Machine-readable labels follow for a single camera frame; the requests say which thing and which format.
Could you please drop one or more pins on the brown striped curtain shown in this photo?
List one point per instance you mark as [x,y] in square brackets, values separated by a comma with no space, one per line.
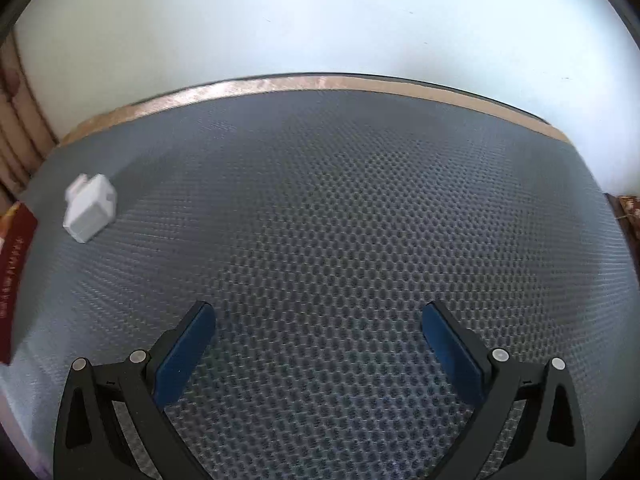
[22,125]

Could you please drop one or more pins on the white box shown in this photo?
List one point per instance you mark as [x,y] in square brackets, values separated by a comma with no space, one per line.
[91,208]

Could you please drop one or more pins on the red and gold box tray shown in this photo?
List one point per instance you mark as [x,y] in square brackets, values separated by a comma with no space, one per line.
[17,275]

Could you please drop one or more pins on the grey honeycomb mat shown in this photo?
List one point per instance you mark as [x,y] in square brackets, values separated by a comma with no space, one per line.
[325,240]

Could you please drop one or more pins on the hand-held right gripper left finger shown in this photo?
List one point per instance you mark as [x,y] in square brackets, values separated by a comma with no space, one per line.
[184,355]

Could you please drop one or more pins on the brown patterned cloth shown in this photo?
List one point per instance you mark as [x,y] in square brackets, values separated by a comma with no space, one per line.
[627,215]

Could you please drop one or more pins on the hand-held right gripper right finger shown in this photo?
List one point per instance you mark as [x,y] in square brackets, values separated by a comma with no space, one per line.
[452,352]

